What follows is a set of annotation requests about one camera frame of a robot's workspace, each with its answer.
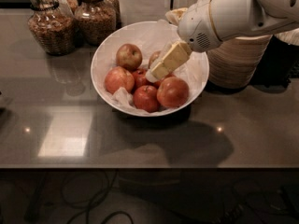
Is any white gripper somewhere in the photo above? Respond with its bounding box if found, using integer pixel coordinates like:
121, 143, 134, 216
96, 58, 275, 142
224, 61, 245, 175
146, 0, 221, 83

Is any yellow-red apple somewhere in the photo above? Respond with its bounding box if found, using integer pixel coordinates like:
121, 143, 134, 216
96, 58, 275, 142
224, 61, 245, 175
116, 43, 143, 71

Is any red apple back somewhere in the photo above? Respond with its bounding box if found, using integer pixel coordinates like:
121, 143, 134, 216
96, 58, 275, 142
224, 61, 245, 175
148, 50, 161, 69

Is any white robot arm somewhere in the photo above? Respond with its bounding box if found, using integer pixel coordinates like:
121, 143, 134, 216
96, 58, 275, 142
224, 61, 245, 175
146, 0, 299, 82

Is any white bowl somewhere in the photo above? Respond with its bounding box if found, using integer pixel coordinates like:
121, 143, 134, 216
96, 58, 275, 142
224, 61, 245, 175
90, 21, 210, 118

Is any small red apple middle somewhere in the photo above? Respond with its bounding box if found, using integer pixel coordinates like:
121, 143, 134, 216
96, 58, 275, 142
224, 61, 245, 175
153, 73, 175, 89

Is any large red apple right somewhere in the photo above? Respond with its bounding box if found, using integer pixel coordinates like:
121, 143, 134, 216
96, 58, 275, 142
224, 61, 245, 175
157, 77, 189, 108

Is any paper bowl stack front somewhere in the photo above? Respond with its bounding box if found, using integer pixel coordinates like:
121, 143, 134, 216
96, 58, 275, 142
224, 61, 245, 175
206, 31, 299, 90

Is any dark red apple front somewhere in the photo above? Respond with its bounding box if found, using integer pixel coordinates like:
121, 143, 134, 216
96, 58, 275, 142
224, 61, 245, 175
133, 85, 160, 113

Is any red apple left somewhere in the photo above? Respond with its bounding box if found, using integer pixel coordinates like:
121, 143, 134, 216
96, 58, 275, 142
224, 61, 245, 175
105, 66, 135, 94

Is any white napkin dispenser left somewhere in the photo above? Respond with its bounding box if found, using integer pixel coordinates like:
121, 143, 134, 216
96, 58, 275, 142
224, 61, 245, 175
119, 0, 170, 26

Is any glass cereal jar middle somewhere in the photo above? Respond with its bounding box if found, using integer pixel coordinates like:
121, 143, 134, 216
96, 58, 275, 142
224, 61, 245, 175
75, 0, 117, 46

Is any glass cereal jar left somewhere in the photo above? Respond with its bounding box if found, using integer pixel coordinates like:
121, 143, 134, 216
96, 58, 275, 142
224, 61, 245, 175
27, 0, 76, 55

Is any black floor cable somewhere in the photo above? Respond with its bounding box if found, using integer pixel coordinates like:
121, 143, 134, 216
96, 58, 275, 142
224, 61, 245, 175
59, 169, 135, 224

